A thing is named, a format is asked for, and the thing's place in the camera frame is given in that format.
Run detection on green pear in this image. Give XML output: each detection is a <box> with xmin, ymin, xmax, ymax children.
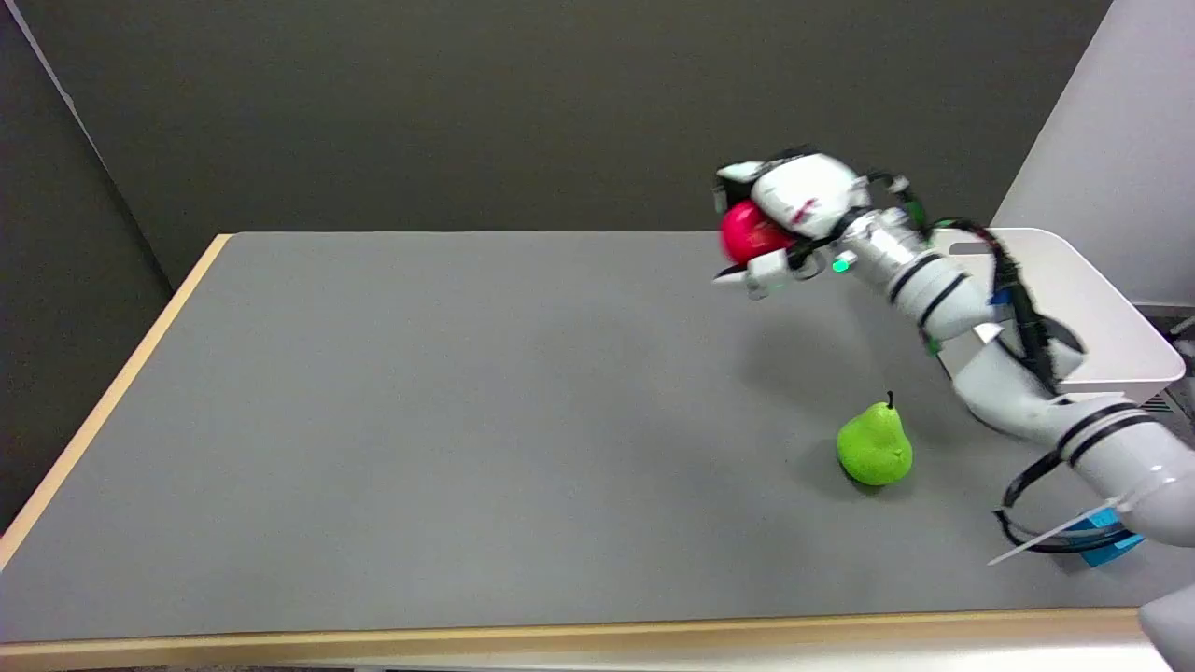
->
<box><xmin>836</xmin><ymin>392</ymin><xmax>914</xmax><ymax>487</ymax></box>

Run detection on red apple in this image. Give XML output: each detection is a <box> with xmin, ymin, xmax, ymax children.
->
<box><xmin>720</xmin><ymin>200</ymin><xmax>794</xmax><ymax>265</ymax></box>

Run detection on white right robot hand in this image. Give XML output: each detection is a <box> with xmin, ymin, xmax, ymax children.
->
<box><xmin>711</xmin><ymin>149</ymin><xmax>873</xmax><ymax>300</ymax></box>

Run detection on blue tag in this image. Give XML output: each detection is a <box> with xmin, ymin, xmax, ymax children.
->
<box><xmin>1064</xmin><ymin>509</ymin><xmax>1146</xmax><ymax>567</ymax></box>

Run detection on white box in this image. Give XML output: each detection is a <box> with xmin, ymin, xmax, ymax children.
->
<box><xmin>924</xmin><ymin>227</ymin><xmax>1187</xmax><ymax>404</ymax></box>

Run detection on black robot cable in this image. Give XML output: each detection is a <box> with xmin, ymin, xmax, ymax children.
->
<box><xmin>864</xmin><ymin>171</ymin><xmax>1145</xmax><ymax>554</ymax></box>

